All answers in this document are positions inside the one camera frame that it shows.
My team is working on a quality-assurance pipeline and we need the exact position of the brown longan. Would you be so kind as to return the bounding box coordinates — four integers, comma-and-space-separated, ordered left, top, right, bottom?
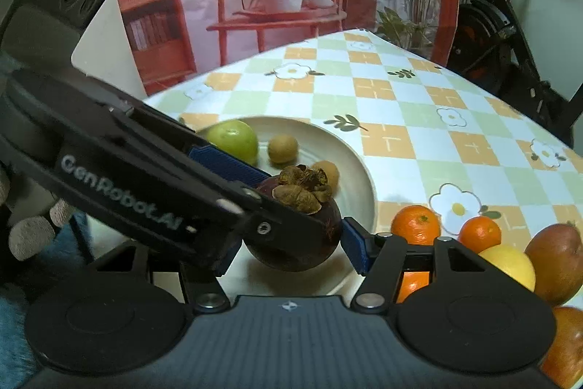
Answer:
311, 160, 340, 192
267, 135, 300, 166

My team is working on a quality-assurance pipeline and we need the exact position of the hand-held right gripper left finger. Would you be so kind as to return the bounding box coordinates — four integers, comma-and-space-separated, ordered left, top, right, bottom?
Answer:
93, 240, 243, 311

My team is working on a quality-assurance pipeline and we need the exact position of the red apple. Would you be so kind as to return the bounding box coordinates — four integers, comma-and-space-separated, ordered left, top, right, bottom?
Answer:
540, 306, 583, 389
525, 222, 583, 307

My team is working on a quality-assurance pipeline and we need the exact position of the person's left hand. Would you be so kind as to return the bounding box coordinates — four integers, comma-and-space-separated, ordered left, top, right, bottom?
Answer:
0, 165, 77, 262

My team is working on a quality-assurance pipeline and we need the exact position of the dark purple mangosteen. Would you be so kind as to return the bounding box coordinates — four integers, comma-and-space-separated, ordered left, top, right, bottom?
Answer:
243, 164, 343, 273

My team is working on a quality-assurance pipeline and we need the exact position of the yellow lemon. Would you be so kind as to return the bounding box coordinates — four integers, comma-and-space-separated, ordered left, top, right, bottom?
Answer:
478, 244, 537, 292

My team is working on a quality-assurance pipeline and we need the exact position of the cream round plate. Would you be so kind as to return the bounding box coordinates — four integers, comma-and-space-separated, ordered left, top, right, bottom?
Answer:
182, 116, 379, 299

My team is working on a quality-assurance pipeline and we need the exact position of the green apple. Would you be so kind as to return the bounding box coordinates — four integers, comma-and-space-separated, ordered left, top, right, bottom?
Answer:
205, 120, 260, 166

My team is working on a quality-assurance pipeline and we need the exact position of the black exercise bike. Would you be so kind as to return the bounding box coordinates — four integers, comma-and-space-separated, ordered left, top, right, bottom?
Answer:
446, 0, 583, 144

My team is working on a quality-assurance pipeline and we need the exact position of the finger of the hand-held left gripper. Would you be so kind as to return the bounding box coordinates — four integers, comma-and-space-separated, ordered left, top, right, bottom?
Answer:
214, 187, 329, 246
188, 144, 273, 190

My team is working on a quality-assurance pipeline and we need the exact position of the orange tangerine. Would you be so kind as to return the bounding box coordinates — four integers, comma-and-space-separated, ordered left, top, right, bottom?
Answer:
458, 216, 502, 254
396, 271, 431, 304
391, 204, 442, 245

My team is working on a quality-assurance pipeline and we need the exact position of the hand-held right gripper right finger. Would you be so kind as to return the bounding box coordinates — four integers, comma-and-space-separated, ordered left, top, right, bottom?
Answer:
341, 218, 502, 311

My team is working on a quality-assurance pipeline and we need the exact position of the checkered floral tablecloth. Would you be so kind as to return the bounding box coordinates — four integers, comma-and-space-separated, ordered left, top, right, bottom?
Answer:
143, 29, 583, 312

